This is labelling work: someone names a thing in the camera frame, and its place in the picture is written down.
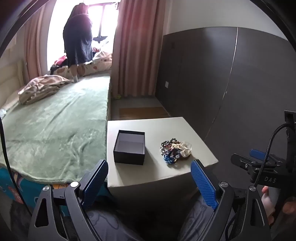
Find pile of beaded jewelry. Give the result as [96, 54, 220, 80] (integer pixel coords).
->
[160, 138, 185, 165]

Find blue printed bed sheet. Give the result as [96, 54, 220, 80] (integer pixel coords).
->
[0, 167, 77, 204]

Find person's right hand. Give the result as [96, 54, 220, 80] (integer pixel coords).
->
[261, 185, 296, 226]

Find floral patterned bedding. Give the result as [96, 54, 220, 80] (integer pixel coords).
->
[76, 51, 114, 77]

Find black box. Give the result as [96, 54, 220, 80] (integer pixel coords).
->
[113, 130, 146, 165]

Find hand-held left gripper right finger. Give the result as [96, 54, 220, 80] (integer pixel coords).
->
[190, 159, 271, 241]

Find grey bedside table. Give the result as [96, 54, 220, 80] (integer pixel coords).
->
[106, 117, 219, 197]

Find bright window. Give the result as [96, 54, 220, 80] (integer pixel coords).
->
[47, 0, 121, 75]

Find cream padded headboard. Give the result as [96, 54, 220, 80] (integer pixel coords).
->
[0, 46, 26, 109]

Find wide pink curtain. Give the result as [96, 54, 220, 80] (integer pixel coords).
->
[111, 0, 170, 98]

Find narrow pink curtain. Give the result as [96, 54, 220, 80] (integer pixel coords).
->
[23, 0, 58, 81]

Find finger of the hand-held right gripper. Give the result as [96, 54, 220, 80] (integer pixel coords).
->
[231, 153, 263, 175]
[249, 149, 285, 163]

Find white sheer scrunchie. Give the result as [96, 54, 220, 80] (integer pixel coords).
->
[179, 141, 192, 158]

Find pile of dark red clothes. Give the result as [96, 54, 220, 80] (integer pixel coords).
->
[50, 54, 70, 72]

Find dark grey wardrobe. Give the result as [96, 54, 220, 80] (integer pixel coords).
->
[155, 27, 296, 163]

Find black braided cable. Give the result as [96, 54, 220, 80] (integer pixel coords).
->
[253, 123, 296, 186]

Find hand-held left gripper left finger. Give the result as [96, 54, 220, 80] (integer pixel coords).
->
[27, 159, 109, 241]

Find person's dark grey pants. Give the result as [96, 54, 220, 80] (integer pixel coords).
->
[83, 197, 232, 241]

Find beige crumpled quilt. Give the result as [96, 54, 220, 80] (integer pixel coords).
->
[18, 75, 71, 105]

